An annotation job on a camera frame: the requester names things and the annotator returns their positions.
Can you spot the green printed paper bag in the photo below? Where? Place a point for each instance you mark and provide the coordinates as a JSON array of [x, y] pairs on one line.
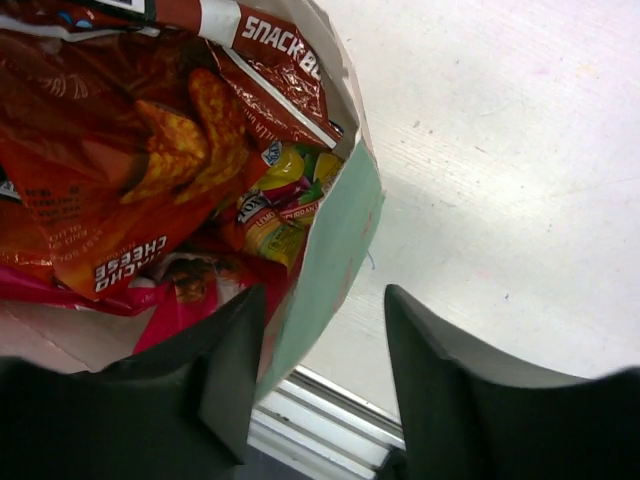
[[335, 245]]

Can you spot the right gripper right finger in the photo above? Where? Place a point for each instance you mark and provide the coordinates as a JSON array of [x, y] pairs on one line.
[[471, 411]]

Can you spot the orange Fox's candy bag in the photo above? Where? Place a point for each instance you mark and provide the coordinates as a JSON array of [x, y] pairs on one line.
[[270, 220]]

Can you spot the red orange snack bag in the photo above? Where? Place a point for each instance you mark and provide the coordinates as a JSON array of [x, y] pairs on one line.
[[125, 123]]

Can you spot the aluminium rail frame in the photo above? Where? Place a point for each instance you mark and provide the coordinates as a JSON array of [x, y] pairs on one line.
[[323, 431]]

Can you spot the pink Real crisps bag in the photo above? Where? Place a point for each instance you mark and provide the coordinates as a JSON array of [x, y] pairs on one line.
[[187, 286]]

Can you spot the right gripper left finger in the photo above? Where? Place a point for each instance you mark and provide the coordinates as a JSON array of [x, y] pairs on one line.
[[179, 410]]

